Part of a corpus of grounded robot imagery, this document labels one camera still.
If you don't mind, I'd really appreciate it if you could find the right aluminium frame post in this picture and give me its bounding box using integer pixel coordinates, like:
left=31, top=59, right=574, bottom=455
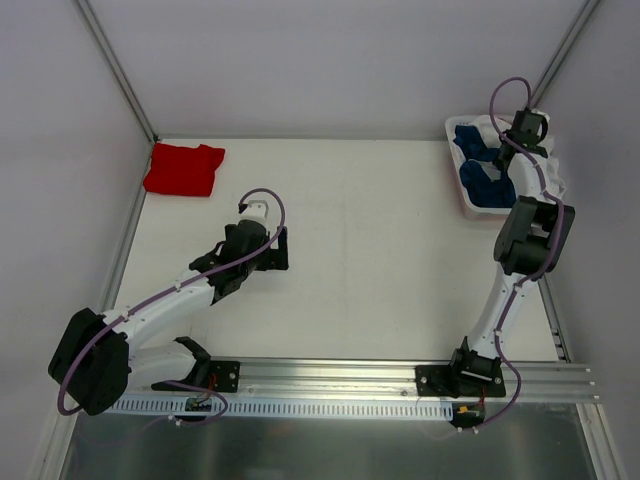
left=523, top=0, right=604, bottom=108

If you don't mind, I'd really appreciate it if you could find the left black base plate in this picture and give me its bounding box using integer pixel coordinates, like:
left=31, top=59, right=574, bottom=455
left=151, top=360, right=241, bottom=393

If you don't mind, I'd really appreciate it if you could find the blue mickey t shirt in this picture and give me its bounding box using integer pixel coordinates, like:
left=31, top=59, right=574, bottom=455
left=453, top=125, right=516, bottom=209

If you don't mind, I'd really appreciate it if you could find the white plastic laundry basket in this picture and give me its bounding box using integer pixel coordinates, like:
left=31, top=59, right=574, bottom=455
left=445, top=115, right=511, bottom=220

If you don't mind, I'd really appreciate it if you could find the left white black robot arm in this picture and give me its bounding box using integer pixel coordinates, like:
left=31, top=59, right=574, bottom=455
left=48, top=220, right=289, bottom=416

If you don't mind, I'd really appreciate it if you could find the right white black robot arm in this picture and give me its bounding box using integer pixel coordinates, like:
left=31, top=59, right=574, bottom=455
left=438, top=109, right=575, bottom=398

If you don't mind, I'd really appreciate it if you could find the left aluminium frame post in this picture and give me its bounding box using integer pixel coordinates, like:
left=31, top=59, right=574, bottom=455
left=71, top=0, right=158, bottom=143

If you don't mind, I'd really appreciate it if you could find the aluminium mounting rail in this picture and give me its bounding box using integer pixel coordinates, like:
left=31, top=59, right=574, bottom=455
left=99, top=357, right=600, bottom=404

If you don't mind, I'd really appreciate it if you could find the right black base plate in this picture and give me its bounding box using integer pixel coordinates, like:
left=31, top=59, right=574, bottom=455
left=414, top=364, right=506, bottom=398

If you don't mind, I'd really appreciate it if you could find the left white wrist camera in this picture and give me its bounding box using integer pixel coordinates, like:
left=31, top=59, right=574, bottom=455
left=237, top=200, right=269, bottom=236

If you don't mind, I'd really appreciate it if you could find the aluminium frame post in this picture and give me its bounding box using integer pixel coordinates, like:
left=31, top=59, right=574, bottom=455
left=71, top=0, right=158, bottom=143
left=523, top=0, right=604, bottom=108

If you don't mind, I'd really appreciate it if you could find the white t shirt pile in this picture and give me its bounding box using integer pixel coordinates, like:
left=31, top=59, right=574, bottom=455
left=472, top=107, right=569, bottom=199

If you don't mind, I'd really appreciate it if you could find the white slotted cable duct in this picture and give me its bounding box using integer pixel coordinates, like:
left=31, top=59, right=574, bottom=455
left=108, top=395, right=454, bottom=422

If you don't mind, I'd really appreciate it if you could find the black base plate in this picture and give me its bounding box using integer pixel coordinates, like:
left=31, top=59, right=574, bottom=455
left=151, top=360, right=241, bottom=393
left=414, top=364, right=506, bottom=398

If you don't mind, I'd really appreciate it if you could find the folded red t shirt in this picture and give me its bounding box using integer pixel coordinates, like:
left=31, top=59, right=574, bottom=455
left=143, top=143, right=226, bottom=198

